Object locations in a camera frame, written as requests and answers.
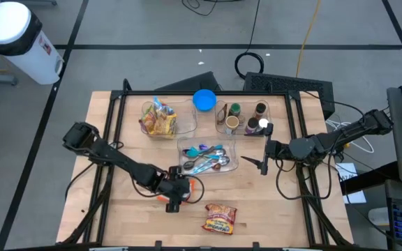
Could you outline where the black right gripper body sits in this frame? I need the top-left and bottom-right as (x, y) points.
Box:
(260, 121), (283, 176)

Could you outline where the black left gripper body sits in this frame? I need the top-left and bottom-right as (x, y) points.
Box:
(156, 165), (193, 214)

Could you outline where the purple jar dark lid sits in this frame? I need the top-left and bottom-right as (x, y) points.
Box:
(244, 116), (261, 135)

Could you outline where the orange white ramen packet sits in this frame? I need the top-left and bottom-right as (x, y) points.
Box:
(156, 175), (198, 204)

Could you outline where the orange label jar black lid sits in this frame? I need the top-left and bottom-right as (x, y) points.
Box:
(253, 102), (269, 120)

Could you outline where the brown spoon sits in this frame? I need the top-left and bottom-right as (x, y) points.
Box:
(182, 159), (205, 171)

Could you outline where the gold lid seasoning jar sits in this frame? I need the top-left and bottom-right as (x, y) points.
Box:
(224, 115), (241, 135)

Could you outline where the blue handled silver spoon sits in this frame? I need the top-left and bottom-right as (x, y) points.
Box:
(189, 155), (231, 176)

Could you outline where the plain silver spoon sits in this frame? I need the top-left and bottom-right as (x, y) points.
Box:
(202, 147), (228, 158)

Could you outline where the red ramen packet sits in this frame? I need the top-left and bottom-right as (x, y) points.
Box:
(201, 202), (239, 236)

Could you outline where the yellow ramen packet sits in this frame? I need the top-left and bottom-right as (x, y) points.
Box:
(151, 110), (179, 137)

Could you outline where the clear plastic bin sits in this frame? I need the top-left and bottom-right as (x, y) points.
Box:
(214, 99), (272, 137)
(139, 98), (199, 140)
(177, 136), (240, 176)

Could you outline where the green lid spice jar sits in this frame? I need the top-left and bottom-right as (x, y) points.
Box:
(228, 102), (242, 118)

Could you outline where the black computer case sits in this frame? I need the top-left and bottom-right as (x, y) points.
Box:
(242, 71), (336, 121)

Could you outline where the blue plastic bowl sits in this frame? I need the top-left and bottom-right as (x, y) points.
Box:
(192, 89), (218, 113)

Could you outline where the white paper sheet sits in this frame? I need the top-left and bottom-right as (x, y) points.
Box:
(334, 162), (367, 205)

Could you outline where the black flat panel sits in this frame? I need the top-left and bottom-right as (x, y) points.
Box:
(154, 70), (223, 93)

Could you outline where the white computer mouse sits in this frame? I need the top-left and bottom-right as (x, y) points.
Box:
(367, 206), (391, 228)

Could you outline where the white trash can black band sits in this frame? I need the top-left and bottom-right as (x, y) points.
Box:
(0, 1), (65, 86)

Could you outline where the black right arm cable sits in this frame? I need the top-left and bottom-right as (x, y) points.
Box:
(274, 132), (345, 201)

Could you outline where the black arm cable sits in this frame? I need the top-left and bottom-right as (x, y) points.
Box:
(274, 132), (345, 201)
(64, 160), (97, 200)

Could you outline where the black coiled hanging cable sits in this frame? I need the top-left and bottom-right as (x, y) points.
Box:
(234, 0), (266, 80)

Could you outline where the black aluminium table frame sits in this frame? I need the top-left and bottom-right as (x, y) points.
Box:
(59, 78), (355, 251)

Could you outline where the white cable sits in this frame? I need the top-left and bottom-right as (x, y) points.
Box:
(325, 119), (376, 155)

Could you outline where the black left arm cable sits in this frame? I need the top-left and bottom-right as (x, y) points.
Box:
(64, 160), (97, 200)

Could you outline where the yellow hanging cable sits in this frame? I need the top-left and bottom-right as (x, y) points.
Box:
(295, 0), (324, 79)

